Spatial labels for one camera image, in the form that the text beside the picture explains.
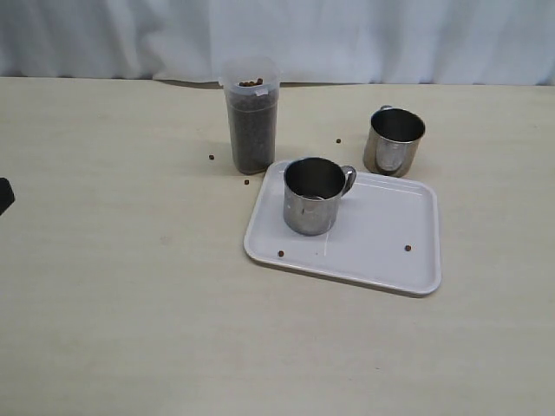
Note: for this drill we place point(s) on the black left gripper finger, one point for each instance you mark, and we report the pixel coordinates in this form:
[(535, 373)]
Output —
[(7, 195)]

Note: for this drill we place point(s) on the steel mug with kibble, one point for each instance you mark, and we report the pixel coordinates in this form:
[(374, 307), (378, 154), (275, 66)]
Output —
[(313, 188)]

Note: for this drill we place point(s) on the clear plastic tall container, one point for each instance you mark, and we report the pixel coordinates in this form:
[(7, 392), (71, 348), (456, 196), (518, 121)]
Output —
[(251, 86)]

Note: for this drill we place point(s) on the white plastic tray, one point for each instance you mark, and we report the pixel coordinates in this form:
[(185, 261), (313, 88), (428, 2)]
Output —
[(376, 219)]

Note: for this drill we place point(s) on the white backdrop curtain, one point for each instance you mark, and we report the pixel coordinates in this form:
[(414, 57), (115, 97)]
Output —
[(443, 42)]

